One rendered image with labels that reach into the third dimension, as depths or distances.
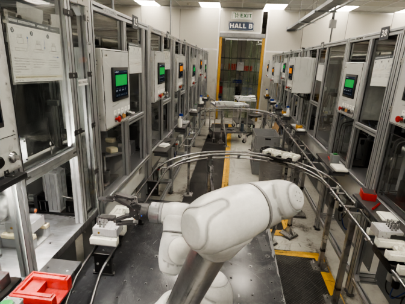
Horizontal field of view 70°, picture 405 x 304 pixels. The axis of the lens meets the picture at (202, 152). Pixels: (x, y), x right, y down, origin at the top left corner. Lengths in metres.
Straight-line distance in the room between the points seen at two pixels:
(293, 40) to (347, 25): 1.50
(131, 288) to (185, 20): 8.61
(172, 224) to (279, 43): 8.55
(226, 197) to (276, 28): 8.93
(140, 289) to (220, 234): 1.00
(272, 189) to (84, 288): 1.17
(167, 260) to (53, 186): 0.83
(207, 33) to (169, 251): 8.59
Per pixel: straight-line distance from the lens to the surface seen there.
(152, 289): 1.60
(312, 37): 9.65
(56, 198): 1.80
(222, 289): 1.22
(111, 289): 1.63
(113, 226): 1.62
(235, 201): 0.67
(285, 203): 0.75
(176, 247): 1.18
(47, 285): 1.34
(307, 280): 2.86
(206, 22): 9.48
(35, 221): 1.57
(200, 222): 0.64
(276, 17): 9.53
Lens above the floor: 1.76
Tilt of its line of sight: 17 degrees down
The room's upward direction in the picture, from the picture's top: 3 degrees clockwise
